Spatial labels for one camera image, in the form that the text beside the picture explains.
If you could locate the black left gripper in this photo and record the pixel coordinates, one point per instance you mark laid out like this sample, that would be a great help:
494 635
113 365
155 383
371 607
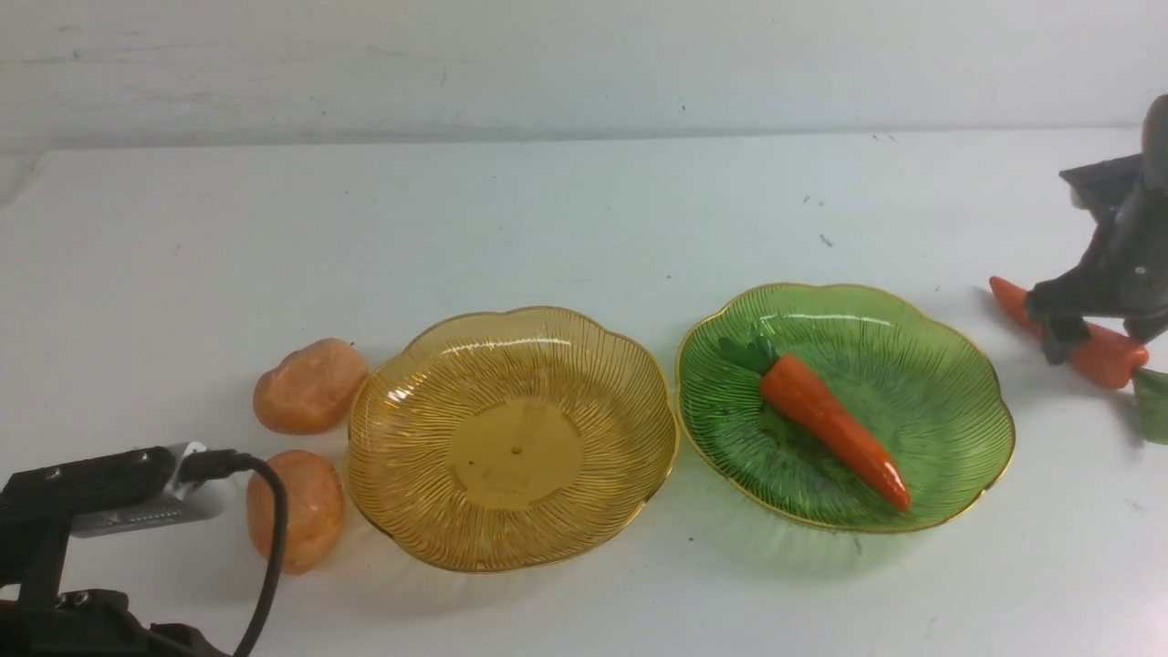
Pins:
40 508

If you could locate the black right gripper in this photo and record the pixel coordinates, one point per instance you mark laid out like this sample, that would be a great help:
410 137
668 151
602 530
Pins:
1123 271

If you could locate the orange toy carrot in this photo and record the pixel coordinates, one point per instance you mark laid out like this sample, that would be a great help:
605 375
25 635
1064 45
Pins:
794 389
1108 358

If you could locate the orange toy potato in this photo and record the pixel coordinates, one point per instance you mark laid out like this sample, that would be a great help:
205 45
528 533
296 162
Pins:
316 510
311 390

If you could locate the green ribbed plastic plate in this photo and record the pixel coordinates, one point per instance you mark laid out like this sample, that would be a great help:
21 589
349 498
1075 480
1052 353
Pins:
923 391

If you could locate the yellow ribbed plastic plate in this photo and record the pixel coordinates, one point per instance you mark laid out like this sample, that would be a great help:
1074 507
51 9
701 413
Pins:
500 441

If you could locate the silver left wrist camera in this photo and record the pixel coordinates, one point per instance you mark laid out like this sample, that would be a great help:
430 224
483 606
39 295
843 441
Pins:
155 511

